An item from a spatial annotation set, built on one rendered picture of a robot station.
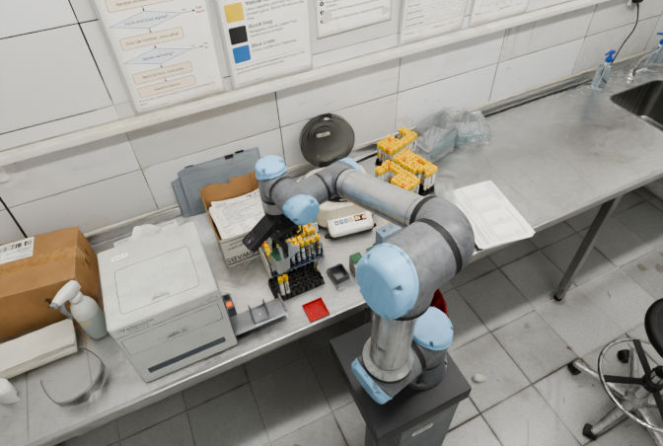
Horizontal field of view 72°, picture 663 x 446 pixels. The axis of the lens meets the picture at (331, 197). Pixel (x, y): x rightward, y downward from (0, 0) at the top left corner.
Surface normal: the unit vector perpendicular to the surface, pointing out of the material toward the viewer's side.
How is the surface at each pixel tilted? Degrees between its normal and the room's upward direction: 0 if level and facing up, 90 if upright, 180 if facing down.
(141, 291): 0
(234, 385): 0
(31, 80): 90
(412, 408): 4
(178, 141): 90
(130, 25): 95
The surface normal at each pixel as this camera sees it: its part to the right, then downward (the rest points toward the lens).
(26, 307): 0.32, 0.65
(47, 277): -0.02, -0.70
